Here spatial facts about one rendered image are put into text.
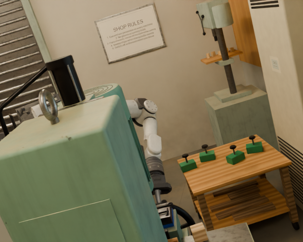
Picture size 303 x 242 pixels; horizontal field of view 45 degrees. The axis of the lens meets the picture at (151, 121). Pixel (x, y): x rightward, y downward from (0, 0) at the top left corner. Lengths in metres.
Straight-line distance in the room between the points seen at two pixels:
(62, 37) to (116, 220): 3.41
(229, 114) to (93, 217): 2.67
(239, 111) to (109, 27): 1.60
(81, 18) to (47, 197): 3.37
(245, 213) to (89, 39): 2.35
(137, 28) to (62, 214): 3.36
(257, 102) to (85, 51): 1.83
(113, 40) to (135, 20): 0.31
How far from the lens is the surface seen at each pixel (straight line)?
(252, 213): 2.61
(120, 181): 0.59
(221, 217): 2.64
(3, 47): 4.05
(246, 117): 3.26
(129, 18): 3.88
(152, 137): 1.66
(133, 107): 1.75
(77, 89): 0.80
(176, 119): 4.10
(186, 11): 3.97
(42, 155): 0.59
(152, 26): 3.90
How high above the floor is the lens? 1.66
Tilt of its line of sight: 17 degrees down
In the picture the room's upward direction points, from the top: 17 degrees counter-clockwise
